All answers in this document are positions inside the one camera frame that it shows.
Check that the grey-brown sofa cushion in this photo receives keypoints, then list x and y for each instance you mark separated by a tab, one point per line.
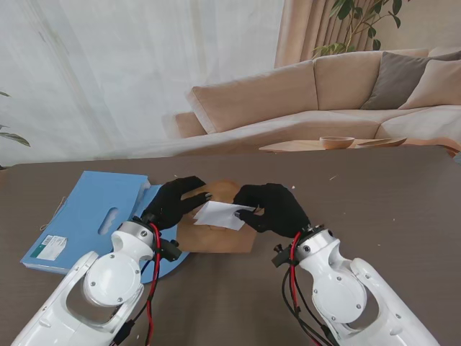
396	79

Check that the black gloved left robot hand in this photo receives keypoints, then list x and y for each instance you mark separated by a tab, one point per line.
169	209

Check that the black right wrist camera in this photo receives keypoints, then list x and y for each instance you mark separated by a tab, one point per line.
281	256

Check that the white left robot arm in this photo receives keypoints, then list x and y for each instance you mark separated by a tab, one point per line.
108	281

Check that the dark green plant leaves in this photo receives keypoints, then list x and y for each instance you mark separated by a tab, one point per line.
16	138

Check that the beige sofa cushion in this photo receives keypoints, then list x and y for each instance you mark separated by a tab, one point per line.
436	83

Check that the wooden bowl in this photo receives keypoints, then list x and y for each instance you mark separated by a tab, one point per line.
336	143

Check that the beige pleated curtain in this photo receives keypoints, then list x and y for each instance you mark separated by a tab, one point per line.
299	29

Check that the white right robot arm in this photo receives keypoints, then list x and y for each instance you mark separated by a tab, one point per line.
338	295

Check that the wooden coffee table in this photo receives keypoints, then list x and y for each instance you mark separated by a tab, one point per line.
295	146

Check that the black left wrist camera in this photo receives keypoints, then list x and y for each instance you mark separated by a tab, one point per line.
171	250

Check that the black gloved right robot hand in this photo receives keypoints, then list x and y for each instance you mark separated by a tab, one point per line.
281	212

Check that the blue file folder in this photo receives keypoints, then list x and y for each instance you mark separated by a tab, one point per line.
93	202

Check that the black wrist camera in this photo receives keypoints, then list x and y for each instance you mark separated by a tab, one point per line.
171	250
281	256

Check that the beige sofa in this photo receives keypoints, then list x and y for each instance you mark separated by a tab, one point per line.
252	101

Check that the tall green leafy plant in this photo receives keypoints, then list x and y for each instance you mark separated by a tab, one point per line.
344	9

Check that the white lined letter paper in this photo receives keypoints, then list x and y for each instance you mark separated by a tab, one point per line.
219	214

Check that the white sheer curtain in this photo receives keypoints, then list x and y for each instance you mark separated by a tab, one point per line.
144	72

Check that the flat wooden tray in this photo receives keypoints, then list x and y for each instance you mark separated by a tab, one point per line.
381	142

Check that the brown paper envelope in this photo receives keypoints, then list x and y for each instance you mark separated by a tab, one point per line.
216	241

